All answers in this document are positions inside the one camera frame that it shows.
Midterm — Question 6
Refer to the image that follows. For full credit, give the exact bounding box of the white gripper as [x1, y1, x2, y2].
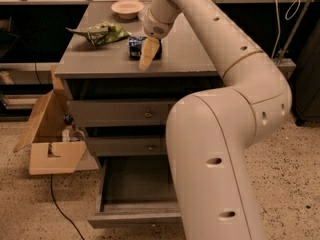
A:
[139, 7, 171, 71]

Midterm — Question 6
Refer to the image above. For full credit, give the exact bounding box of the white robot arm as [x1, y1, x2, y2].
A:
[144, 0, 292, 240]

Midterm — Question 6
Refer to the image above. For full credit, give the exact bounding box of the grey wooden drawer cabinet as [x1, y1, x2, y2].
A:
[54, 0, 225, 167]

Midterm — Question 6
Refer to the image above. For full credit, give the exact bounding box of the grey top drawer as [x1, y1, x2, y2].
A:
[67, 78, 178, 128]

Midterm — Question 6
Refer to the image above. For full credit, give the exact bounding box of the grey middle drawer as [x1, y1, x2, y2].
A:
[86, 125, 166, 156]

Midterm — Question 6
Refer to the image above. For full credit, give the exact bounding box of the grey open bottom drawer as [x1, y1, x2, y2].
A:
[88, 155, 182, 229]

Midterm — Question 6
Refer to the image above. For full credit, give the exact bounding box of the beige paper bowl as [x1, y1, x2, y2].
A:
[111, 0, 144, 20]

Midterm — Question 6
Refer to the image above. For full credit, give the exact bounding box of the green chip bag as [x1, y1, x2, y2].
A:
[68, 22, 130, 46]

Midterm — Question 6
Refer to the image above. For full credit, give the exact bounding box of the brown cardboard box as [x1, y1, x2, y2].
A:
[14, 66, 99, 175]

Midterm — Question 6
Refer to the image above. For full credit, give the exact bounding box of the metal pole stand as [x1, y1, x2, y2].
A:
[275, 0, 314, 65]

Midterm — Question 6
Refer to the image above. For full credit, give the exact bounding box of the dark cabinet at right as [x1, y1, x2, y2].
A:
[290, 20, 320, 126]

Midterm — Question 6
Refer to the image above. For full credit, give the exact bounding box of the white hanging cable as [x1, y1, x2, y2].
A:
[270, 0, 302, 60]

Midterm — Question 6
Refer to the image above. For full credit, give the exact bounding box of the black floor cable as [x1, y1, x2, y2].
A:
[49, 174, 86, 240]

